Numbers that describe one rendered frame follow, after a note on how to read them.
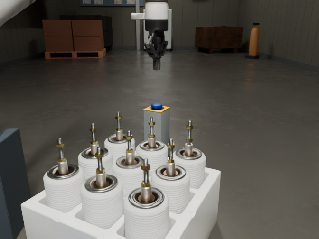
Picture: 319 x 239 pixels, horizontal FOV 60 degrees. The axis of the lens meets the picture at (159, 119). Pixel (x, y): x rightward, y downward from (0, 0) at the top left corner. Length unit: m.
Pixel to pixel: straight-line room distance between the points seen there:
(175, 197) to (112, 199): 0.15
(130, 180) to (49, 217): 0.20
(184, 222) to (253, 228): 0.35
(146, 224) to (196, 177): 0.25
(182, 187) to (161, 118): 0.35
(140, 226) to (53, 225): 0.22
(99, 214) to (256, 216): 0.55
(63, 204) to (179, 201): 0.28
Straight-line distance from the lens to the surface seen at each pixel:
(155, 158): 0.80
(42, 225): 0.75
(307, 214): 1.08
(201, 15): 7.88
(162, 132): 0.97
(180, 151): 0.79
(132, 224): 0.59
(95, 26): 5.58
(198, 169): 0.76
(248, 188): 1.14
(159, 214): 0.58
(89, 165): 0.77
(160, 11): 0.91
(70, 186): 0.70
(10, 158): 0.90
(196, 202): 0.72
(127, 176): 0.71
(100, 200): 0.63
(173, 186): 0.65
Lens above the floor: 0.59
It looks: 19 degrees down
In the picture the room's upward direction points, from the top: straight up
